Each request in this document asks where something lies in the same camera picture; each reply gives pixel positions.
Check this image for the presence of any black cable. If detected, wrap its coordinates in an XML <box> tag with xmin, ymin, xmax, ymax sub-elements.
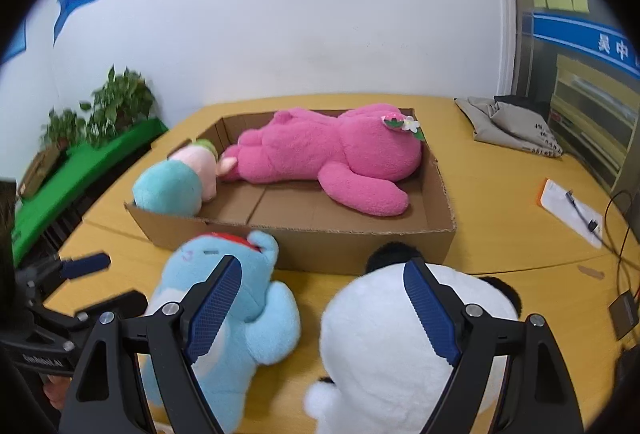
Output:
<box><xmin>566</xmin><ymin>190</ymin><xmax>640</xmax><ymax>300</ymax></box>

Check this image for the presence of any pink bear plush toy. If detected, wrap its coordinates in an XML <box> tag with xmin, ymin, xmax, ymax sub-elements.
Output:
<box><xmin>220</xmin><ymin>104</ymin><xmax>426</xmax><ymax>218</ymax></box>

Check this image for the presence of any small green potted plant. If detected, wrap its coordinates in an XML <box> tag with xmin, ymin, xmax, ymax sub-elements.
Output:
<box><xmin>42</xmin><ymin>109</ymin><xmax>87</xmax><ymax>151</ymax></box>

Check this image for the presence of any white paper envelope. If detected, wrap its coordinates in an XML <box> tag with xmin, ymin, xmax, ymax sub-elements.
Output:
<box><xmin>539</xmin><ymin>179</ymin><xmax>606</xmax><ymax>249</ymax></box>

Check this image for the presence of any brown cardboard box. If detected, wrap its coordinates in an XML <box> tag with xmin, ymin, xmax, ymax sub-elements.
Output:
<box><xmin>124</xmin><ymin>108</ymin><xmax>458</xmax><ymax>275</ymax></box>

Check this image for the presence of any green and pink plush toy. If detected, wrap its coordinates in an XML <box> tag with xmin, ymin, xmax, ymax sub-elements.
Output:
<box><xmin>132</xmin><ymin>139</ymin><xmax>219</xmax><ymax>216</ymax></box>

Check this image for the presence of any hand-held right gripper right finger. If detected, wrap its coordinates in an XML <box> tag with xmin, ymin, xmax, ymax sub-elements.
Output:
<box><xmin>403</xmin><ymin>257</ymin><xmax>585</xmax><ymax>434</ymax></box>

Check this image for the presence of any person's left hand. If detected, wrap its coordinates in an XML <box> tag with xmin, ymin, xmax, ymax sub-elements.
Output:
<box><xmin>42</xmin><ymin>374</ymin><xmax>76</xmax><ymax>412</ymax></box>

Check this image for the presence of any green shelf top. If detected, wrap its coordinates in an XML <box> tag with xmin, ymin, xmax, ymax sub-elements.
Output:
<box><xmin>10</xmin><ymin>116</ymin><xmax>170</xmax><ymax>265</ymax></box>

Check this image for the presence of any yellow shelf unit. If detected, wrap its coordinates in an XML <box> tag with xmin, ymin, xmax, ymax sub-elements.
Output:
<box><xmin>547</xmin><ymin>54</ymin><xmax>640</xmax><ymax>195</ymax></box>

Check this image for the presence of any small brown box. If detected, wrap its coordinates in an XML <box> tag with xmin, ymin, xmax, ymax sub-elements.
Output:
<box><xmin>609</xmin><ymin>294</ymin><xmax>640</xmax><ymax>341</ymax></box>

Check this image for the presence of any white panda plush toy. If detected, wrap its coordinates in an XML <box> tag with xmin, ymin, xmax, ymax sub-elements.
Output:
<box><xmin>305</xmin><ymin>241</ymin><xmax>523</xmax><ymax>434</ymax></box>

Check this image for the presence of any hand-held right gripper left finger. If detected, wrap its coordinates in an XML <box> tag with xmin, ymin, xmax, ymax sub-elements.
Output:
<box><xmin>59</xmin><ymin>254</ymin><xmax>243</xmax><ymax>434</ymax></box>

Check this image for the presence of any grey cloth bag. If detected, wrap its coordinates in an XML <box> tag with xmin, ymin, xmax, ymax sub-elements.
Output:
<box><xmin>454</xmin><ymin>96</ymin><xmax>563</xmax><ymax>158</ymax></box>

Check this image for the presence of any large green potted plant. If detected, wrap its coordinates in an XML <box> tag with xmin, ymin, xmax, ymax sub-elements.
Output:
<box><xmin>80</xmin><ymin>66</ymin><xmax>156</xmax><ymax>145</ymax></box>

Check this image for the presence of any blue glass banner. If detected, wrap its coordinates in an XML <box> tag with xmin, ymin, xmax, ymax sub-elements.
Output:
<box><xmin>532</xmin><ymin>11</ymin><xmax>640</xmax><ymax>77</ymax></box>

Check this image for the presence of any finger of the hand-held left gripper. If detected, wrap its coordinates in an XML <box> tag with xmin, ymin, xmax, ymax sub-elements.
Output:
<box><xmin>15</xmin><ymin>253</ymin><xmax>112</xmax><ymax>310</ymax></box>
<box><xmin>45</xmin><ymin>290</ymin><xmax>149</xmax><ymax>340</ymax></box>

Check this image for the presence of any blue bear plush toy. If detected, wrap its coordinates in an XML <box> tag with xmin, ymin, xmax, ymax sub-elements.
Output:
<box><xmin>135</xmin><ymin>230</ymin><xmax>302</xmax><ymax>434</ymax></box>

